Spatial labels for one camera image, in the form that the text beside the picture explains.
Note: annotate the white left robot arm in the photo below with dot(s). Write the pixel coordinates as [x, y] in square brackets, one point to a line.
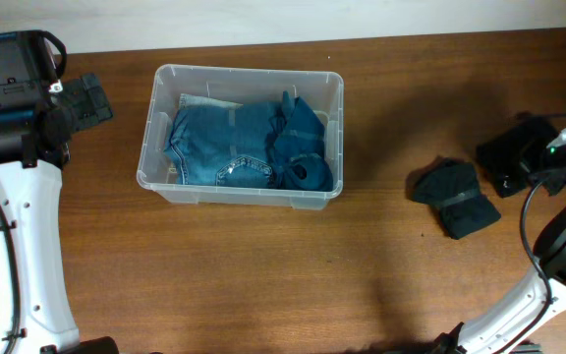
[35, 315]

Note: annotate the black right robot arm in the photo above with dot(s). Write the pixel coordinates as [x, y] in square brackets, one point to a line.
[536, 299]

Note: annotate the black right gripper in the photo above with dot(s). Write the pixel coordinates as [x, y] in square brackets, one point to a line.
[552, 183]

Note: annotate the teal blue garment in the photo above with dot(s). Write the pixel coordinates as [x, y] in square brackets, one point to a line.
[297, 151]

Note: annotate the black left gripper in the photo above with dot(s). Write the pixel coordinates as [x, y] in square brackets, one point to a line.
[89, 97]

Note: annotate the black garment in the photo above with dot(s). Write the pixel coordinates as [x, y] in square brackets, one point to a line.
[451, 187]
[511, 157]

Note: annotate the dark blue jeans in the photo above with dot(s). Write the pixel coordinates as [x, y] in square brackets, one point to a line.
[213, 146]

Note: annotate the light blue jeans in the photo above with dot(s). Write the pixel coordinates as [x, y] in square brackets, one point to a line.
[189, 101]

